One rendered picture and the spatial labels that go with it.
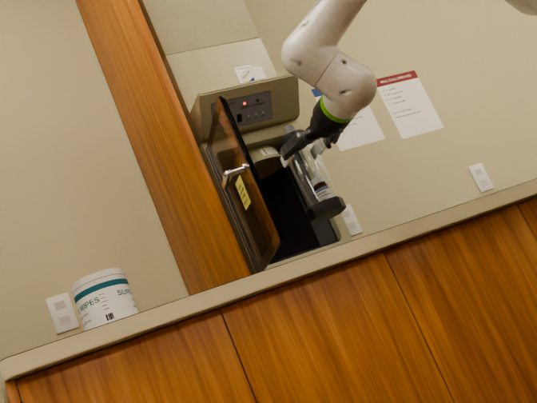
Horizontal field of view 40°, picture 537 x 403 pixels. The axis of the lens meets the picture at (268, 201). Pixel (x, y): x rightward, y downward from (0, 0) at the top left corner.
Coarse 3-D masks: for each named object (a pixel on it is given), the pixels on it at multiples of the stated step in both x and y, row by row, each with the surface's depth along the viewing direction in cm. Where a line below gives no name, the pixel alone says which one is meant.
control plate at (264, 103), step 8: (248, 96) 210; (256, 96) 211; (264, 96) 213; (232, 104) 208; (240, 104) 210; (248, 104) 211; (256, 104) 212; (264, 104) 214; (232, 112) 209; (240, 112) 211; (248, 112) 212; (256, 112) 213; (248, 120) 213; (256, 120) 214; (264, 120) 215
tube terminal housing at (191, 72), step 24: (216, 48) 224; (240, 48) 227; (264, 48) 230; (168, 72) 220; (192, 72) 219; (216, 72) 221; (192, 96) 215; (192, 120) 212; (264, 144) 220; (336, 216) 214; (240, 240) 203
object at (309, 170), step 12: (312, 144) 194; (300, 156) 192; (312, 156) 192; (288, 168) 195; (300, 168) 191; (312, 168) 191; (324, 168) 193; (300, 180) 191; (312, 180) 190; (324, 180) 190; (300, 192) 192; (312, 192) 189; (324, 192) 189; (336, 192) 191; (312, 204) 189
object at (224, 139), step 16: (224, 112) 180; (224, 128) 185; (208, 144) 206; (224, 144) 190; (240, 144) 177; (224, 160) 195; (240, 160) 180; (256, 176) 174; (256, 192) 176; (240, 208) 196; (256, 208) 181; (256, 224) 186; (272, 224) 172; (256, 240) 191; (272, 240) 176; (256, 256) 196; (272, 256) 183
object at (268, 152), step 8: (256, 152) 218; (264, 152) 218; (272, 152) 219; (256, 160) 216; (264, 160) 231; (272, 160) 229; (256, 168) 231; (264, 168) 231; (272, 168) 230; (264, 176) 232
